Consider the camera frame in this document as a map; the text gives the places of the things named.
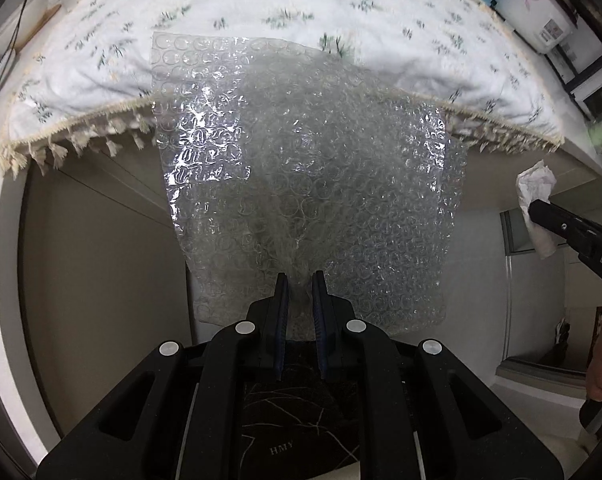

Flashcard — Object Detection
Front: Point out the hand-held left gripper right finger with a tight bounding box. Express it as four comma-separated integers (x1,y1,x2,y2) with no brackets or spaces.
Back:
311,270,564,480

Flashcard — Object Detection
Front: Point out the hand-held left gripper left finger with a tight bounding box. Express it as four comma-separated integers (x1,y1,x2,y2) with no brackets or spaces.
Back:
36,272,288,480

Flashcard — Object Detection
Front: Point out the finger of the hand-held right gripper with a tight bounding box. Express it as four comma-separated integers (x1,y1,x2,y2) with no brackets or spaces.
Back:
528,199,589,261

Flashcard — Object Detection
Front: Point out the white tissue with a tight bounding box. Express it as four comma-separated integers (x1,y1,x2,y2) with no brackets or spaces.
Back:
516,160,559,261

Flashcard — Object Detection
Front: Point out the clear bubble wrap sheet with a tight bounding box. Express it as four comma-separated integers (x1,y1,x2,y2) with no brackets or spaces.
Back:
151,31,469,336

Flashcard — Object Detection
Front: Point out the white countertop oven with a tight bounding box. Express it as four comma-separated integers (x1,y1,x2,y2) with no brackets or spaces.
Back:
546,0,602,121

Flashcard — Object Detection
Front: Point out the white rice cooker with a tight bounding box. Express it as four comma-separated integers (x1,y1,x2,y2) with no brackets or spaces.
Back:
496,0,579,55

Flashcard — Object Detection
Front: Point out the white floral tablecloth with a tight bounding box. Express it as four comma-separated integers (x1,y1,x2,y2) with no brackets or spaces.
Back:
0,0,564,178

